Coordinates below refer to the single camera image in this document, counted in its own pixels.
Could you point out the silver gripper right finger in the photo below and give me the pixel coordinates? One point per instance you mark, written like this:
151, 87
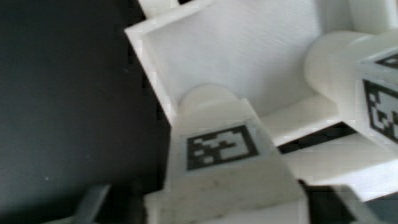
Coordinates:
335, 207

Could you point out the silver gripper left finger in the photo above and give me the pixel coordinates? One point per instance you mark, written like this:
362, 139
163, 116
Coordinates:
88, 207

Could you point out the white chair leg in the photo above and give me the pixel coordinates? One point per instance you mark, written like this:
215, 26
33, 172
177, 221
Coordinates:
351, 75
229, 185

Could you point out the white chair seat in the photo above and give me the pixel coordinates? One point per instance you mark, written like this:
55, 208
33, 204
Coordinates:
232, 43

